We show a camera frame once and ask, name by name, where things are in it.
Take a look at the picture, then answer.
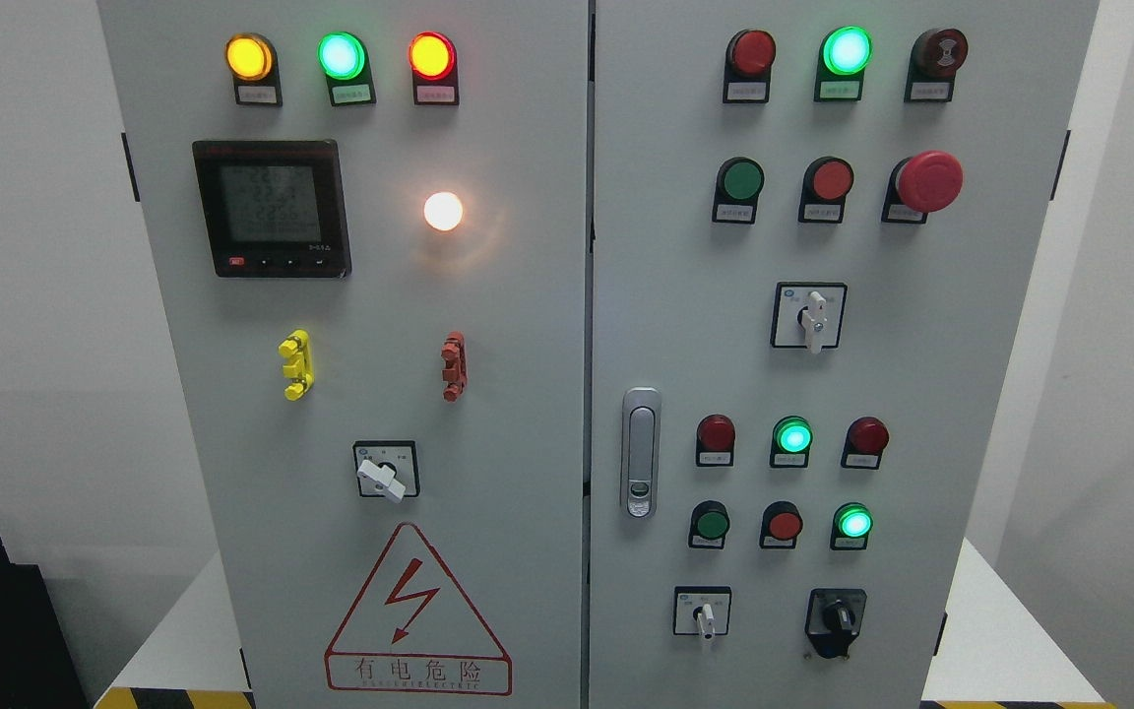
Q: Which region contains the silver door handle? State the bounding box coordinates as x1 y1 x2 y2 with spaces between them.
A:
620 387 662 520

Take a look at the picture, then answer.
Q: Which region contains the grey left cabinet door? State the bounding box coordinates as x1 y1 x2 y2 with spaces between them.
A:
98 1 590 708

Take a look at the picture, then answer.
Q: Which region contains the grey cabinet door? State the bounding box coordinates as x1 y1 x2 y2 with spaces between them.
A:
98 1 590 708
587 1 1098 708

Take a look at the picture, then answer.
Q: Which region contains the grey right cabinet door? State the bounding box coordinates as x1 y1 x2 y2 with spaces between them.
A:
587 1 1098 708

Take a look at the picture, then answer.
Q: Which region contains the red terminal clip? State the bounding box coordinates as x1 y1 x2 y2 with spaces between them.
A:
440 331 468 403

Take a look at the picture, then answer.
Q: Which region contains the dark red indicator middle left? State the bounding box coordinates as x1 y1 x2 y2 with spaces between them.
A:
696 414 736 467

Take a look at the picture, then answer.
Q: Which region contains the white glowing indicator light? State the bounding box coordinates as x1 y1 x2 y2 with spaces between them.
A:
423 189 465 233

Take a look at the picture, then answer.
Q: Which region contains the green indicator light middle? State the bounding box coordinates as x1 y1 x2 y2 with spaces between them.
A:
769 415 813 470

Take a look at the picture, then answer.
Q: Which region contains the green indicator light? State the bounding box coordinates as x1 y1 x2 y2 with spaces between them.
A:
814 26 873 102
769 415 813 470
318 32 375 105

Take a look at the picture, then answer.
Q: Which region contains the green push button upper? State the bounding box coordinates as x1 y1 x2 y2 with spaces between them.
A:
712 157 765 225

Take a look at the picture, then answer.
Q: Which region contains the yellow terminal clip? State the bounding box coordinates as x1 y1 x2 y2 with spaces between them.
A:
278 329 315 400

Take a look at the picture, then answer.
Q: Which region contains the red push button lower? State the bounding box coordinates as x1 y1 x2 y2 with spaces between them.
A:
759 501 804 550

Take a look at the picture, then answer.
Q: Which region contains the red push button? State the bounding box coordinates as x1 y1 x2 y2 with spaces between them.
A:
759 501 804 550
799 157 854 223

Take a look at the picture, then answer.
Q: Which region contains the dark red indicator middle right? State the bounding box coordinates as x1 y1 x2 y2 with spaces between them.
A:
841 417 890 470

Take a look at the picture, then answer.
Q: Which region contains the red push button upper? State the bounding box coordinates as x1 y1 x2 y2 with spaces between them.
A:
799 157 854 223

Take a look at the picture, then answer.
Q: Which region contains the red electric hazard warning sticker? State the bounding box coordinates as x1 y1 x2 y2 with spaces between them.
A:
325 522 513 697

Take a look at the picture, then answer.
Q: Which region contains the red lit indicator light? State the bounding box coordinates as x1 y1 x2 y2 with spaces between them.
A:
407 32 459 105

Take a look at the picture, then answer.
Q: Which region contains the green lit push button lower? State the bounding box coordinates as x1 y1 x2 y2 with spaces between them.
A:
831 503 873 550

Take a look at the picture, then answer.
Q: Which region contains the black digital power meter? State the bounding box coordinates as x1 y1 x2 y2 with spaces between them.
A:
192 140 352 279

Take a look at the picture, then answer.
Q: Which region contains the dark red indicator light top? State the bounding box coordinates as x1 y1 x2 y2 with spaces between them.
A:
722 29 776 104

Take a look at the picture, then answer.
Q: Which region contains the green indicator light top left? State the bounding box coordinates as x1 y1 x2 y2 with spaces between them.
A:
318 32 375 105

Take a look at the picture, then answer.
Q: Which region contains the red emergency stop button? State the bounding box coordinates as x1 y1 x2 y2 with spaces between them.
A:
881 150 964 225

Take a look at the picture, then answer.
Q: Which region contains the green indicator light top right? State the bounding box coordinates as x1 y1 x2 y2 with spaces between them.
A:
814 26 873 102

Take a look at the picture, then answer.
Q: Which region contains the yellow indicator light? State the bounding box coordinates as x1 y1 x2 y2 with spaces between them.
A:
225 32 284 105

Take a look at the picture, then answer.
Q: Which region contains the red black buzzer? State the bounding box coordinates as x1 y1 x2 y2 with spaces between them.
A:
905 28 968 103

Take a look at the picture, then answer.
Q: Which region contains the black box at left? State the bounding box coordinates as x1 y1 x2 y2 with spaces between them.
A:
0 535 90 708

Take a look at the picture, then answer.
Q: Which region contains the left white rotary selector switch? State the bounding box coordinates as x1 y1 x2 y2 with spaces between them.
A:
352 440 421 503

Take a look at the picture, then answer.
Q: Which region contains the upper right white selector switch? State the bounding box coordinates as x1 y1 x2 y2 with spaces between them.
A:
770 282 848 354

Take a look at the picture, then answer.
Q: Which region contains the lower white selector switch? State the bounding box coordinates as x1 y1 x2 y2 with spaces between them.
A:
672 585 733 655

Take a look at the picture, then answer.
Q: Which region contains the black rotary knob switch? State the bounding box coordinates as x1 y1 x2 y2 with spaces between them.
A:
804 588 868 659

